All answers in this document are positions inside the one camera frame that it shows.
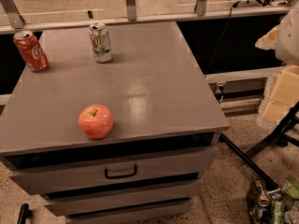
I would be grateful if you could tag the red coke can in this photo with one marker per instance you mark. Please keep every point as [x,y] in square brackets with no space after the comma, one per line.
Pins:
[31,51]

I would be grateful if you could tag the pile of crushed cans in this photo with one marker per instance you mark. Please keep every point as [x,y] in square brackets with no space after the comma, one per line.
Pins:
[276,206]

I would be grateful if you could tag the white green 7up can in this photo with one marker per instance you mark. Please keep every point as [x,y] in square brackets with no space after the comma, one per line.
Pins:
[100,40]

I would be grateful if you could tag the black drawer handle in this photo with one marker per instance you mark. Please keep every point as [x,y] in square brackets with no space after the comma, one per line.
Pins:
[120,174]

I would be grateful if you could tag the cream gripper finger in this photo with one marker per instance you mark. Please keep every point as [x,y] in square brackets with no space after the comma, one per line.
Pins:
[268,41]
[284,94]

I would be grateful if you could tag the metal window railing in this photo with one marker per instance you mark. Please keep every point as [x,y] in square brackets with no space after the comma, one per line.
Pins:
[39,15]

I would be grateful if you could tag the grey drawer cabinet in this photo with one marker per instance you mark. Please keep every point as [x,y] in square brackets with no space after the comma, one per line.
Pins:
[105,143]

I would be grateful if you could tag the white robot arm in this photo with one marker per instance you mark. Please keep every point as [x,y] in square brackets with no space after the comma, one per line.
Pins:
[287,43]

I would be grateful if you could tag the red apple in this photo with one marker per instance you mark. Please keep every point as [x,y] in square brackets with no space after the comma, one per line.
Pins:
[96,121]

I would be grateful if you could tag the black object on floor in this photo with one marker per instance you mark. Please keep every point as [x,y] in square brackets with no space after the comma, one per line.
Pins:
[24,214]

